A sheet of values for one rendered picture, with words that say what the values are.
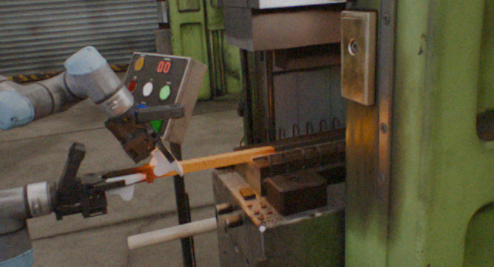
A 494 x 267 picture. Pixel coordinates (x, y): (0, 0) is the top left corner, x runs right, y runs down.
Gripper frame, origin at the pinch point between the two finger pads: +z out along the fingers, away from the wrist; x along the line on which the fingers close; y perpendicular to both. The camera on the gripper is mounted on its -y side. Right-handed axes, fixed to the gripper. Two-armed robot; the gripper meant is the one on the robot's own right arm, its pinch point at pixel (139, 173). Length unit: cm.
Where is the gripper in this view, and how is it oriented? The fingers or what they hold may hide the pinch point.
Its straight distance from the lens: 113.5
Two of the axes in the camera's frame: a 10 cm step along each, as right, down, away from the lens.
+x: 3.4, 2.5, -9.0
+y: 0.6, 9.6, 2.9
